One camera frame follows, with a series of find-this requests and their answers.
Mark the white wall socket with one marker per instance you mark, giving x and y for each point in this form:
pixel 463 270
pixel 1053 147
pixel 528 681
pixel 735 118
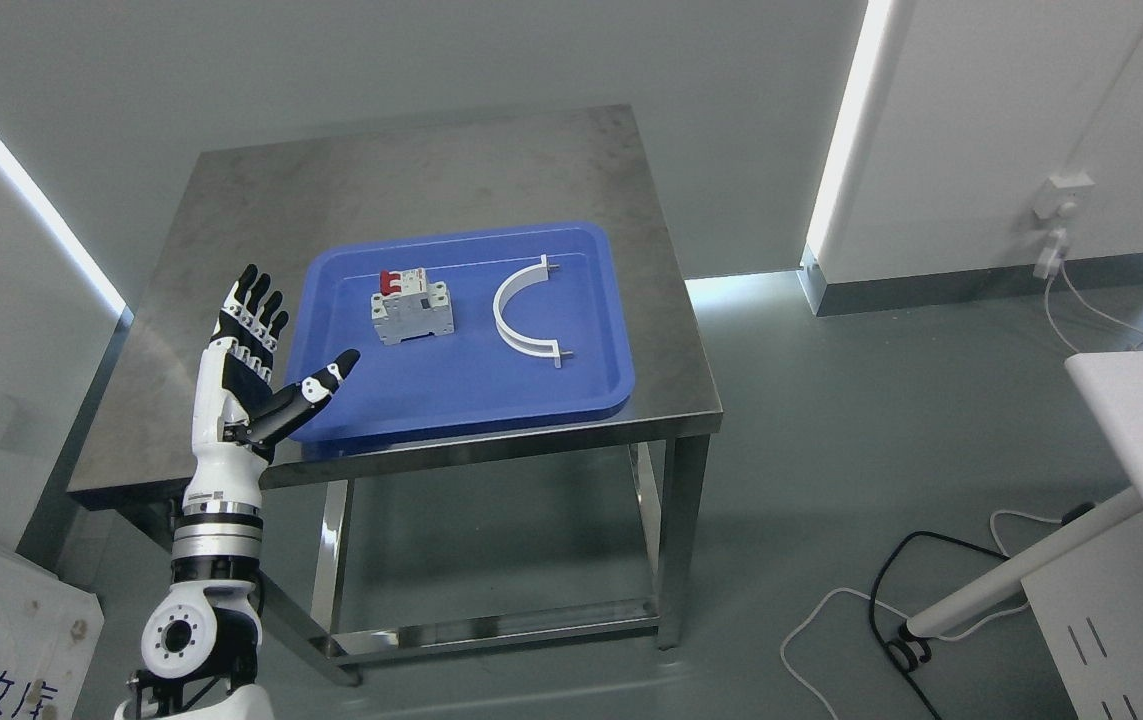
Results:
pixel 1062 196

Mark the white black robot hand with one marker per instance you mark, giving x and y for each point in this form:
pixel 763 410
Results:
pixel 238 419

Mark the white plug adapter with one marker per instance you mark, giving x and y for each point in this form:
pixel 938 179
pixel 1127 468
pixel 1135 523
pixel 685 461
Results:
pixel 1054 253

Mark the white sign board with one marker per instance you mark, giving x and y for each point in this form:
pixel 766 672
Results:
pixel 48 636

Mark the stainless steel table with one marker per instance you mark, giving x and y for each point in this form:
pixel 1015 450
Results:
pixel 278 206

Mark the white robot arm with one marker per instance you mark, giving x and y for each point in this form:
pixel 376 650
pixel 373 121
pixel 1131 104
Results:
pixel 200 646

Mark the blue plastic tray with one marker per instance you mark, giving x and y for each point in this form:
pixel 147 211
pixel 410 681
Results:
pixel 467 381

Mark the white cabinet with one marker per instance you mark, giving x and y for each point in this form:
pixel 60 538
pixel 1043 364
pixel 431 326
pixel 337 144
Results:
pixel 1088 605

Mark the white curved plastic bracket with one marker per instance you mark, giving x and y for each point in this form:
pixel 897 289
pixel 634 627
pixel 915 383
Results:
pixel 517 322

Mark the grey red circuit breaker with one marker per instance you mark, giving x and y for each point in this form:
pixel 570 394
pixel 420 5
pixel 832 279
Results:
pixel 408 305

